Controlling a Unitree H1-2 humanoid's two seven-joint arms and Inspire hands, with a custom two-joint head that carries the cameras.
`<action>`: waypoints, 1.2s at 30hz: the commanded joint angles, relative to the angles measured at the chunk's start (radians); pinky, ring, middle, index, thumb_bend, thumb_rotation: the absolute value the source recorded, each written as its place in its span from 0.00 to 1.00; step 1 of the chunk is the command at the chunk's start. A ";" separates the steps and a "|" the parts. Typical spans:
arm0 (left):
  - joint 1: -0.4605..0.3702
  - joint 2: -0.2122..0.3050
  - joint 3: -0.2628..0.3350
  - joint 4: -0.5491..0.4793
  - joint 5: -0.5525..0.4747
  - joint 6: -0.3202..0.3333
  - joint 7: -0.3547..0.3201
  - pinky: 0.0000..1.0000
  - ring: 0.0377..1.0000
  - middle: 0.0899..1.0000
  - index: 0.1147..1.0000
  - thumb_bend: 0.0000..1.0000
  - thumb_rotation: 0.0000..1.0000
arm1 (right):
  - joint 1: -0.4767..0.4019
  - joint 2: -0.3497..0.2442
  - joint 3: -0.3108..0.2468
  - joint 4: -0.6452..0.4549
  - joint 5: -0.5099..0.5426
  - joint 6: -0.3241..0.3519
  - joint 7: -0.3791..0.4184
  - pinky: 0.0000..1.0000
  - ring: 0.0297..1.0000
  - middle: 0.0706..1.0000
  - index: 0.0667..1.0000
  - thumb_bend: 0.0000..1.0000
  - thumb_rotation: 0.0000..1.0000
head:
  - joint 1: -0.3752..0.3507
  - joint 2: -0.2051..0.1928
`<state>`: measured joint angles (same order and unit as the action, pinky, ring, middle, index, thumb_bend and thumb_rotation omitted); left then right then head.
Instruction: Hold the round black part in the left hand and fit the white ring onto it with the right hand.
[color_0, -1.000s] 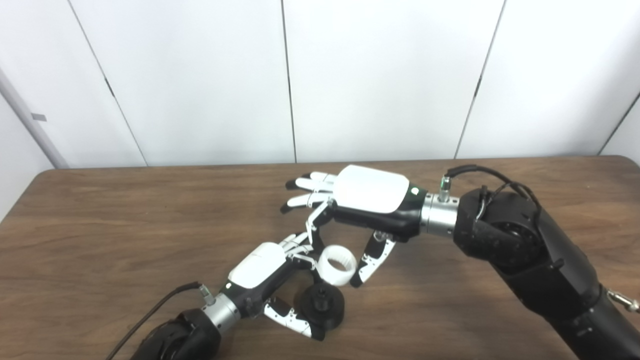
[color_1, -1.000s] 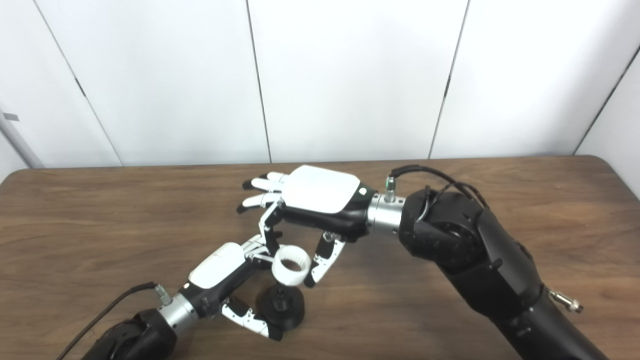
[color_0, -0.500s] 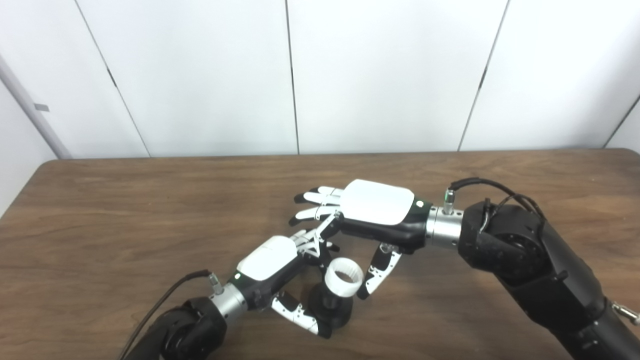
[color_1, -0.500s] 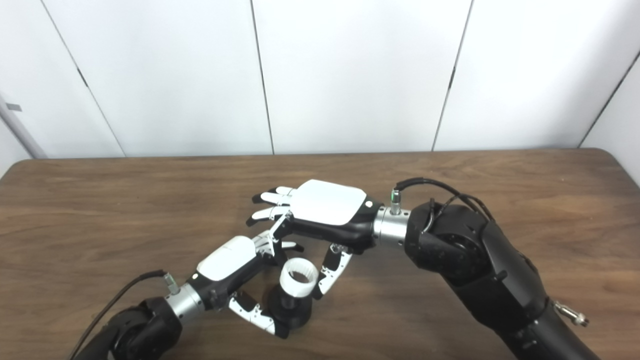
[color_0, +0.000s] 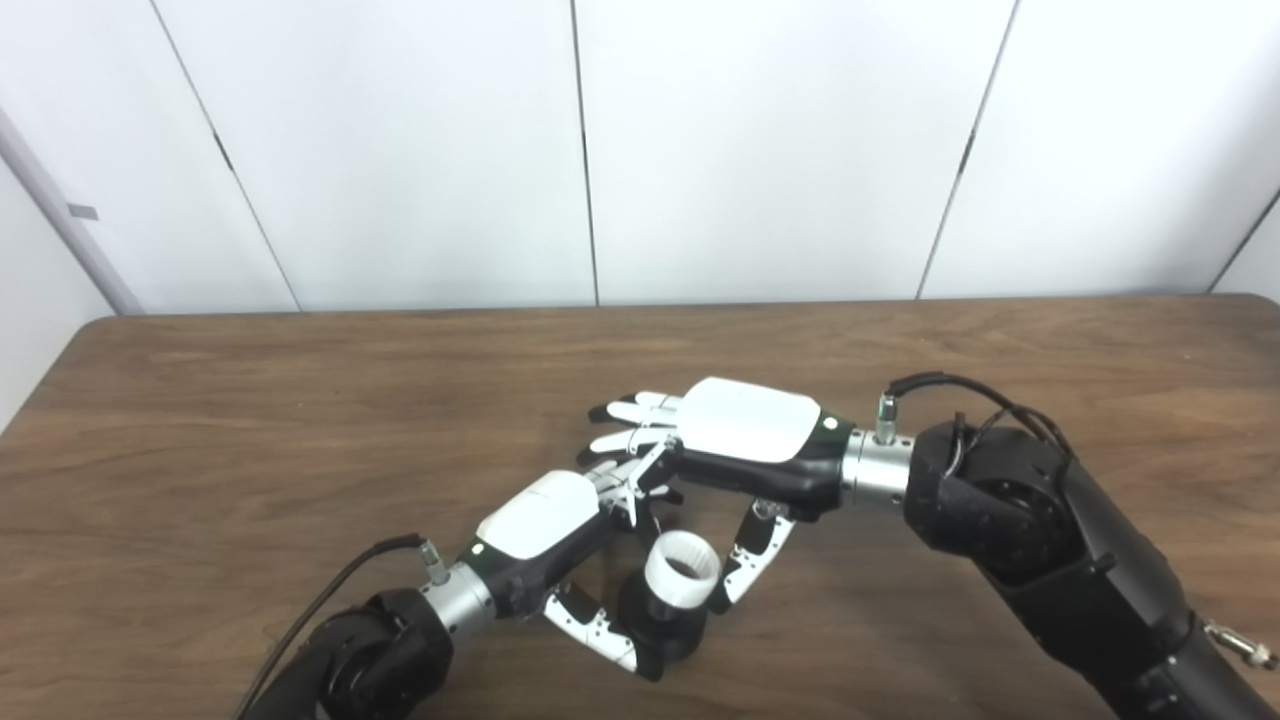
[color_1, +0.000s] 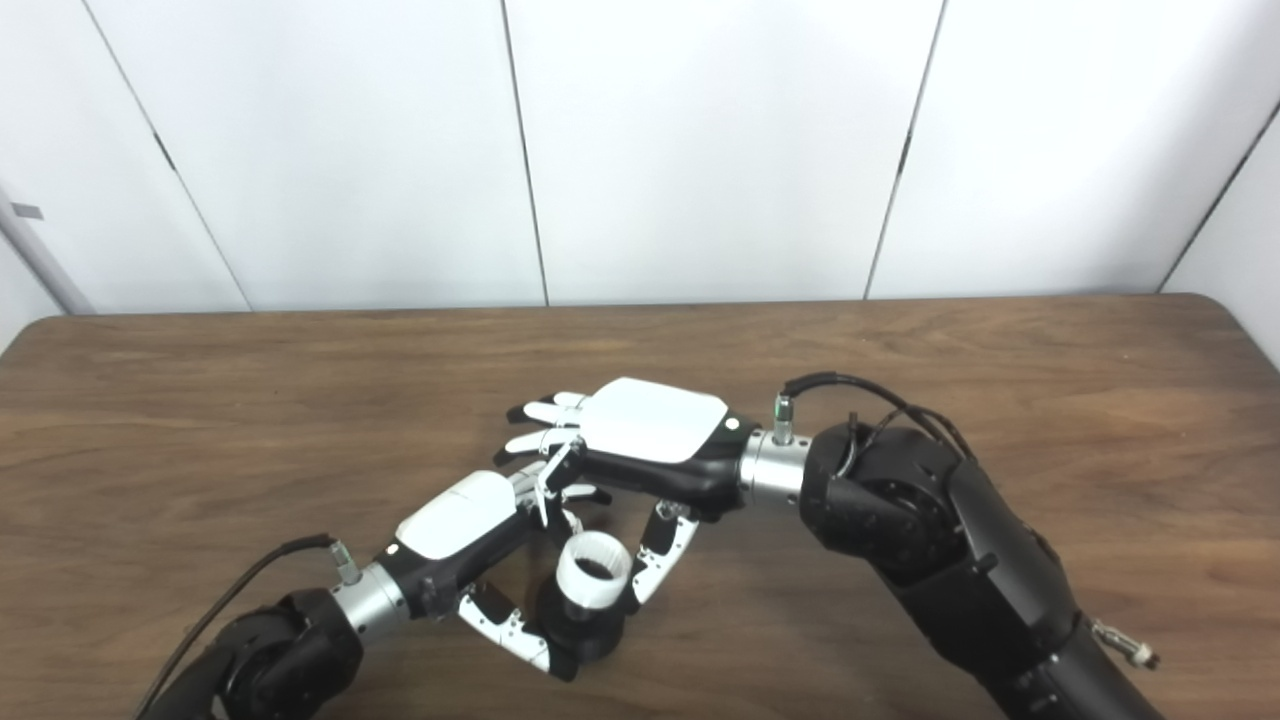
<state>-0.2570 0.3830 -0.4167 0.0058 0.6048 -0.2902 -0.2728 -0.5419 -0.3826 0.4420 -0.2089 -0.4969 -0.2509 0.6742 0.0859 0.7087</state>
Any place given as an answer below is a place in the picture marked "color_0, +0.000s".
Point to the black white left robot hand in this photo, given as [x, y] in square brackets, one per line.
[540, 515]

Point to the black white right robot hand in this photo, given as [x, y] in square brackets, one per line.
[750, 420]

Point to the round black part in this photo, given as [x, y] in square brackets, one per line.
[670, 630]

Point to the silver forearm connector plug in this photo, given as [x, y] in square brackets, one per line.
[1240, 645]

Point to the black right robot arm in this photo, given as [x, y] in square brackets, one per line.
[1060, 560]

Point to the small grey wall tag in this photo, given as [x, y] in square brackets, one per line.
[83, 211]

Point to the grey wall corner post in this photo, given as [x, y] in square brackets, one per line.
[60, 200]

